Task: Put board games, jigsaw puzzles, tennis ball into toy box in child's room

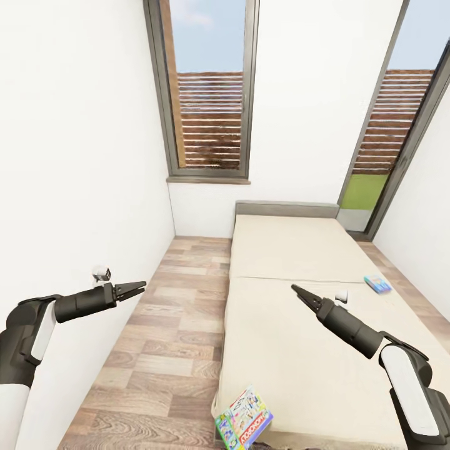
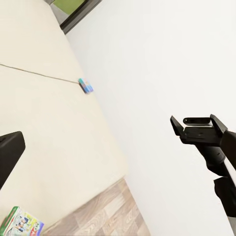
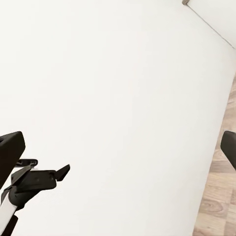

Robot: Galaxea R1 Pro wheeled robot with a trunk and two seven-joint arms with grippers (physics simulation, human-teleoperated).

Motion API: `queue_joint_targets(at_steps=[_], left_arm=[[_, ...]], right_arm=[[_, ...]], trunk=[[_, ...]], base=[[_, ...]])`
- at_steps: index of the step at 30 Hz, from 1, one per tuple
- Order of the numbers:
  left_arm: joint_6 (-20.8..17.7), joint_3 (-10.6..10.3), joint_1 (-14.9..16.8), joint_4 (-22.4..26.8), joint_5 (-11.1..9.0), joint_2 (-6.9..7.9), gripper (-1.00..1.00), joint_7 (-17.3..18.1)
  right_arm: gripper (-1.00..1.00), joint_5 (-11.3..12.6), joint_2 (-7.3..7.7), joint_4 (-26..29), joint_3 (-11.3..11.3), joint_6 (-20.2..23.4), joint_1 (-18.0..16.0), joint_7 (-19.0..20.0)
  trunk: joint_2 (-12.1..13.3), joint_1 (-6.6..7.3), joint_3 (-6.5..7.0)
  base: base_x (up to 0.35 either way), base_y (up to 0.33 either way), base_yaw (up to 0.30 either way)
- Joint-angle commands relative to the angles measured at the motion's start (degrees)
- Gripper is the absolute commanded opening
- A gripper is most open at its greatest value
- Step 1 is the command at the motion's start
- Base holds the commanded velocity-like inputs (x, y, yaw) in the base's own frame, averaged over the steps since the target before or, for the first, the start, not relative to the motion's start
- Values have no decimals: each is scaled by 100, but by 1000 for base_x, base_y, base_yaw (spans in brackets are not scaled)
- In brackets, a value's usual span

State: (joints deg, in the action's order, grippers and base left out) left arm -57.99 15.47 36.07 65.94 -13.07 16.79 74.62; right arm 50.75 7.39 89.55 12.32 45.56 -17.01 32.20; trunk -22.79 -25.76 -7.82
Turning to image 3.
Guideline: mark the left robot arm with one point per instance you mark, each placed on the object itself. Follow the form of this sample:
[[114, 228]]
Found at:
[[25, 184]]

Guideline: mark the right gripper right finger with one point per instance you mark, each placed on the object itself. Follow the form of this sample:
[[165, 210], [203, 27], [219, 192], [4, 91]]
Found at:
[[228, 146]]

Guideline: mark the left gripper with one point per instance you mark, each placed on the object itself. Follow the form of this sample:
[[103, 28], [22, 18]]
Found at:
[[27, 183]]

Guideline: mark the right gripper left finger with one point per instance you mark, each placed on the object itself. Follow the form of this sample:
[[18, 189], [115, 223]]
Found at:
[[12, 146]]

